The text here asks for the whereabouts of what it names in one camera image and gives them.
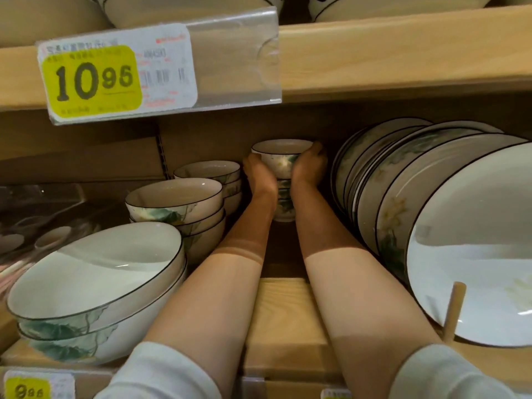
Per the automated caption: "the person's white left sleeve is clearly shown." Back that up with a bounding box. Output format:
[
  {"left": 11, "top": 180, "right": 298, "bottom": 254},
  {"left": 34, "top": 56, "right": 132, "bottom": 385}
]
[{"left": 93, "top": 341, "right": 221, "bottom": 399}]

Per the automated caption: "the person's left hand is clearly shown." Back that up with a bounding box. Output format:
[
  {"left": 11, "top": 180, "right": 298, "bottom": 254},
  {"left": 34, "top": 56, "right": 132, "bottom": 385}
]
[{"left": 242, "top": 153, "right": 278, "bottom": 204}]

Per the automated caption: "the blue patterned white bowl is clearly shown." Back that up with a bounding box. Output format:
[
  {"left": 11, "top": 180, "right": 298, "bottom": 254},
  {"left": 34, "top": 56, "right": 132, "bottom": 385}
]
[
  {"left": 83, "top": 0, "right": 283, "bottom": 29},
  {"left": 307, "top": 0, "right": 498, "bottom": 22}
]

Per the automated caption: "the person's left forearm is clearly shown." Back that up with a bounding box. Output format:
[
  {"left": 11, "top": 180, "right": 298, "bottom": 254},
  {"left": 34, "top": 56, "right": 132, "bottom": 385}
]
[{"left": 141, "top": 195, "right": 278, "bottom": 395}]

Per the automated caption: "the bundle of pink ceramic spoons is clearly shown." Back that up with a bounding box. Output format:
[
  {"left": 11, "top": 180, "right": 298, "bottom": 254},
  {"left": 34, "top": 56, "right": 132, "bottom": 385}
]
[{"left": 0, "top": 226, "right": 74, "bottom": 262}]

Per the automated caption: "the person's right hand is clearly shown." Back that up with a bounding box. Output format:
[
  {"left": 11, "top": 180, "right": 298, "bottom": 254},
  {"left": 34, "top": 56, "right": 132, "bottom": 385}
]
[{"left": 289, "top": 141, "right": 329, "bottom": 192}]

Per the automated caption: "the row of black-rimmed floral plates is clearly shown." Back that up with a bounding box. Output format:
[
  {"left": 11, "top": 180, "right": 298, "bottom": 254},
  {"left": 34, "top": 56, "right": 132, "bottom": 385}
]
[{"left": 331, "top": 116, "right": 532, "bottom": 347}]

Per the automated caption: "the person's right forearm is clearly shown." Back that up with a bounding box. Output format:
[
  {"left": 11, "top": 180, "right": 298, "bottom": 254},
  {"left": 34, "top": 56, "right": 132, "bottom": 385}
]
[{"left": 290, "top": 185, "right": 443, "bottom": 395}]

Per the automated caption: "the wooden plate rack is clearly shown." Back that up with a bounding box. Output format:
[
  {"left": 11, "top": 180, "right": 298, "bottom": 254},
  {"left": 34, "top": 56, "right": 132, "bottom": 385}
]
[{"left": 440, "top": 281, "right": 468, "bottom": 345}]

